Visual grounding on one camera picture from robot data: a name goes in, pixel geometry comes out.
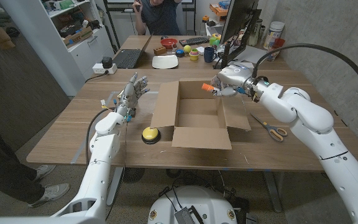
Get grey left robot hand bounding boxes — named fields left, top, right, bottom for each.
left=115, top=72, right=150, bottom=118

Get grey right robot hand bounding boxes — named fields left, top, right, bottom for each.
left=211, top=64, right=265, bottom=101

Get orange capped glue stick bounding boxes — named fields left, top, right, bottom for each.
left=201, top=83, right=220, bottom=93

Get white paper sheet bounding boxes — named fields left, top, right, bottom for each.
left=233, top=45, right=269, bottom=65

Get dark blue mug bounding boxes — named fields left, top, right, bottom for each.
left=203, top=46, right=218, bottom=63

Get black laptop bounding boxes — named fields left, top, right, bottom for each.
left=112, top=35, right=153, bottom=69

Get black power adapter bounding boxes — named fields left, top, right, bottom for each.
left=101, top=56, right=114, bottom=69

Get yellow push button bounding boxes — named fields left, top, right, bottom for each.
left=141, top=126, right=162, bottom=145

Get white power strip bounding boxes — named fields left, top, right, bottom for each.
left=92, top=63, right=118, bottom=75

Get white plate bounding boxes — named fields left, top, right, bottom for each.
left=152, top=54, right=179, bottom=70

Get black keyboard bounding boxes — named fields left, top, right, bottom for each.
left=178, top=36, right=210, bottom=47

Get black computer monitor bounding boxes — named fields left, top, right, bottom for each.
left=213, top=0, right=262, bottom=70

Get white canister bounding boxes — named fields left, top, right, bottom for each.
left=262, top=21, right=285, bottom=50

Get white shelf cabinet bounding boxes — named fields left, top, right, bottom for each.
left=0, top=0, right=116, bottom=96

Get red bowl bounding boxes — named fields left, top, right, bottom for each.
left=160, top=37, right=178, bottom=50

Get open cardboard box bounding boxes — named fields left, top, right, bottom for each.
left=150, top=77, right=251, bottom=151

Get orange box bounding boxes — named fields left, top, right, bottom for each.
left=209, top=2, right=229, bottom=17

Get black round grille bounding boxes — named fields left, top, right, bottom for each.
left=121, top=167, right=145, bottom=184

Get cardboard box on shelf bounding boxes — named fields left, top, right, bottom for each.
left=62, top=26, right=94, bottom=47

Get seated person dark shirt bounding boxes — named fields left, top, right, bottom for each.
left=132, top=0, right=186, bottom=36

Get grey table leg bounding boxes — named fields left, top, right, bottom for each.
left=107, top=167, right=124, bottom=206
left=263, top=170, right=283, bottom=213

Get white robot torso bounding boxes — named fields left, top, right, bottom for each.
left=147, top=185, right=238, bottom=224

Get grey finned module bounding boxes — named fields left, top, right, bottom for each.
left=174, top=207, right=196, bottom=224

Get standing person black trousers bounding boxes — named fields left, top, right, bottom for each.
left=0, top=118, right=70, bottom=208

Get grey yellow handled scissors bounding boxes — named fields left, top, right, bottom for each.
left=249, top=112, right=288, bottom=143

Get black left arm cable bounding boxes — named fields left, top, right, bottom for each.
left=85, top=107, right=116, bottom=167

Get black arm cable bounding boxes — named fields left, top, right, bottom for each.
left=251, top=43, right=358, bottom=108
left=85, top=107, right=116, bottom=167

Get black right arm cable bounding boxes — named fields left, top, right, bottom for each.
left=251, top=43, right=358, bottom=108

